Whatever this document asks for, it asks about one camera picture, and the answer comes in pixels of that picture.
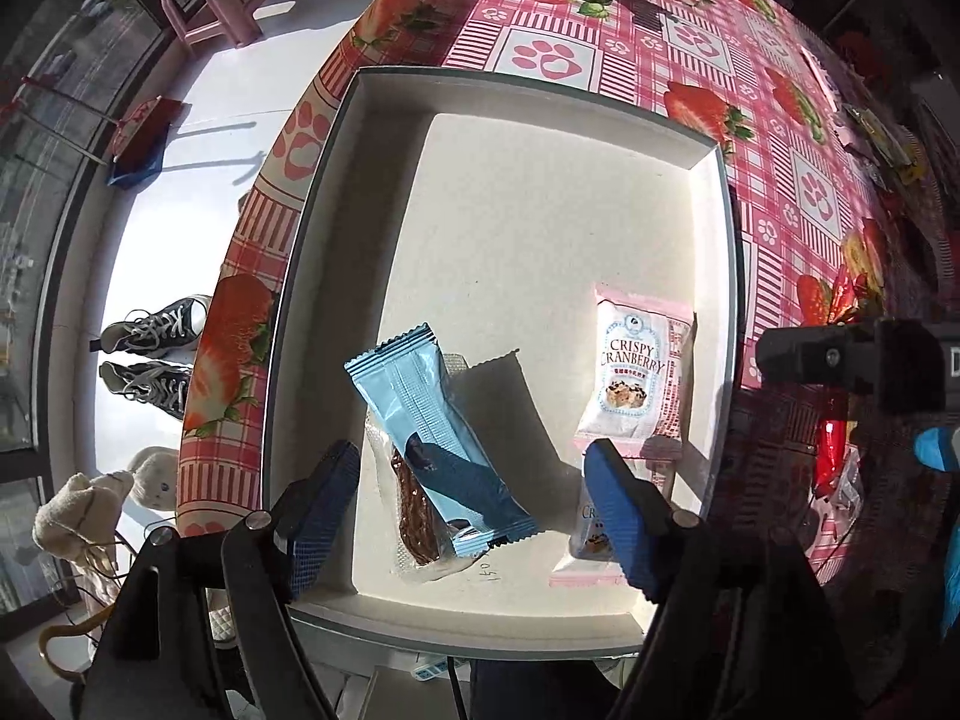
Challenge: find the pale pink snack packet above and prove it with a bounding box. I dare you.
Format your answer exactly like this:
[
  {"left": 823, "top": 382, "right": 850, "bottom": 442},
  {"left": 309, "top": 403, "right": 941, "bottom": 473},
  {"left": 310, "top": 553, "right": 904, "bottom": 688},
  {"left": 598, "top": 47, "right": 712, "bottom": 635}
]
[{"left": 799, "top": 45, "right": 842, "bottom": 115}]

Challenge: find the white plush toy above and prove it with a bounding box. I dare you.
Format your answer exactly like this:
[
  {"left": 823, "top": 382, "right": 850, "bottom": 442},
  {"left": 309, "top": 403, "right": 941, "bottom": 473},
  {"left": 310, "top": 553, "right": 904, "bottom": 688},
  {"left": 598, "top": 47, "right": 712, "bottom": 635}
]
[{"left": 127, "top": 446, "right": 182, "bottom": 512}]

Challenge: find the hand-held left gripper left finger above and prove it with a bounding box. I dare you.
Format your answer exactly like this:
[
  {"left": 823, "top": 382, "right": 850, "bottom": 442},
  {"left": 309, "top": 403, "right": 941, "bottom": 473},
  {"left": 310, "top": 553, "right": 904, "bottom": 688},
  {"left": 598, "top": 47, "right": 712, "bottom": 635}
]
[{"left": 75, "top": 439, "right": 362, "bottom": 720}]

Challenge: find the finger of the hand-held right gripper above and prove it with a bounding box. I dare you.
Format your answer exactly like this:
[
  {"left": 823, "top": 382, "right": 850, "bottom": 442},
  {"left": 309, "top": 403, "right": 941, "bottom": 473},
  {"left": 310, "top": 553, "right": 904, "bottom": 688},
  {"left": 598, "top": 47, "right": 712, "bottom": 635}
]
[{"left": 756, "top": 325, "right": 880, "bottom": 392}]

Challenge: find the black cable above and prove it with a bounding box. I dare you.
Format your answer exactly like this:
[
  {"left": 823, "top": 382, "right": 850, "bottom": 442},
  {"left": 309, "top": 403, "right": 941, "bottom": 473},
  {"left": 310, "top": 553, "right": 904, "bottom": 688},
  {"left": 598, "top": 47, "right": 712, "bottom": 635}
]
[{"left": 447, "top": 656, "right": 469, "bottom": 720}]

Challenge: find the yellow cable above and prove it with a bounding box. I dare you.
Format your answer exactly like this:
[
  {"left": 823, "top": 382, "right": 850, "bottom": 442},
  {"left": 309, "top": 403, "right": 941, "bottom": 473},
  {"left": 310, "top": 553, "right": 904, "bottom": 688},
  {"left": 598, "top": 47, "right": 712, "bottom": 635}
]
[{"left": 37, "top": 611, "right": 115, "bottom": 685}]

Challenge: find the beige plush bear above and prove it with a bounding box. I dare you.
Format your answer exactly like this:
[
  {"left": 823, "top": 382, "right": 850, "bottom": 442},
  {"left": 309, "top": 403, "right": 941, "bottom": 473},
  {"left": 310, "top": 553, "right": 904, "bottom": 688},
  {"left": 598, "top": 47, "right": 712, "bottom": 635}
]
[{"left": 34, "top": 469, "right": 137, "bottom": 565}]

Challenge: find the clear packet with brown snack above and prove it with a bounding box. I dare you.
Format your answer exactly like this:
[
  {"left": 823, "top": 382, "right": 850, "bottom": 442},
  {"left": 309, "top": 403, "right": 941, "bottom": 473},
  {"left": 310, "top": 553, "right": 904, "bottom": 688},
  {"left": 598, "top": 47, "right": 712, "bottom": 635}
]
[{"left": 365, "top": 351, "right": 497, "bottom": 572}]

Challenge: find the red and blue dustpan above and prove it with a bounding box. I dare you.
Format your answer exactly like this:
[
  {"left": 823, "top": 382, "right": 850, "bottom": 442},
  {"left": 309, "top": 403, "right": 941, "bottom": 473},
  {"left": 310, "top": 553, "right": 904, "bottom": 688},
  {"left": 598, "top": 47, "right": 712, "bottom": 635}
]
[{"left": 105, "top": 96, "right": 185, "bottom": 189}]

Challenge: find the red checked strawberry tablecloth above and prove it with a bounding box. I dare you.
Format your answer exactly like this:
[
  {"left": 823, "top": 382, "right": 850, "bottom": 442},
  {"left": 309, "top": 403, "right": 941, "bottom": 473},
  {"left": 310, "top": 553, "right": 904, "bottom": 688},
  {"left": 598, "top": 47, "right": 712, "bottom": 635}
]
[{"left": 176, "top": 0, "right": 960, "bottom": 595}]

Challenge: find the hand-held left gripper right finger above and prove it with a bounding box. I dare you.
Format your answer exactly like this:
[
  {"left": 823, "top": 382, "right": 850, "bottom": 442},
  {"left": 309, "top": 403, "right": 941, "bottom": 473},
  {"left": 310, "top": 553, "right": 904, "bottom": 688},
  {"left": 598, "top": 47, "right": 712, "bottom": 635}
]
[{"left": 583, "top": 436, "right": 865, "bottom": 720}]

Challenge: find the light blue snack packet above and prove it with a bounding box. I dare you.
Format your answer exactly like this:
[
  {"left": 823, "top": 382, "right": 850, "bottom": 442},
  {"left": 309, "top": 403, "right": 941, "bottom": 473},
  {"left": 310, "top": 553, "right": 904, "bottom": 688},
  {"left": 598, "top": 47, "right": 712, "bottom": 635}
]
[{"left": 343, "top": 322, "right": 539, "bottom": 557}]

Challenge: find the black canvas sneaker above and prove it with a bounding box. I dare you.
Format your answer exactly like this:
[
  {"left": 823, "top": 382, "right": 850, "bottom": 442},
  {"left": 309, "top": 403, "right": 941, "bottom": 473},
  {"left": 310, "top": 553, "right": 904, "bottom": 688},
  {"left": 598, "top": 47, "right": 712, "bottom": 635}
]
[
  {"left": 90, "top": 294, "right": 214, "bottom": 359},
  {"left": 99, "top": 360, "right": 196, "bottom": 422}
]

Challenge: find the pink and white snack packet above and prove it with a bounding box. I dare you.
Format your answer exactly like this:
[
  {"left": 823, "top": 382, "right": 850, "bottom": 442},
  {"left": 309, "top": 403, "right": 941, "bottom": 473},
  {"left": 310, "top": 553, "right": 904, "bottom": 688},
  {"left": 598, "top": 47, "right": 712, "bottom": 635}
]
[
  {"left": 574, "top": 283, "right": 697, "bottom": 442},
  {"left": 550, "top": 439, "right": 685, "bottom": 590}
]

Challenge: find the red snack packet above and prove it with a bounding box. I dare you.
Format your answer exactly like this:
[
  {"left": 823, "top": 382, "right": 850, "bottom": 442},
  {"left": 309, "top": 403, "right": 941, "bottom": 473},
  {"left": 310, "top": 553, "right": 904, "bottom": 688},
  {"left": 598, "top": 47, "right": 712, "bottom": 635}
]
[{"left": 813, "top": 390, "right": 853, "bottom": 497}]

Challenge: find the white shallow tray box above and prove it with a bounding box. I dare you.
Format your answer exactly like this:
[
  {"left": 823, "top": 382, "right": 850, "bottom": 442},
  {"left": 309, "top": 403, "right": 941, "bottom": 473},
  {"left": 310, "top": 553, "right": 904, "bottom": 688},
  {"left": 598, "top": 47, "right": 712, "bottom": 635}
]
[{"left": 259, "top": 66, "right": 745, "bottom": 655}]

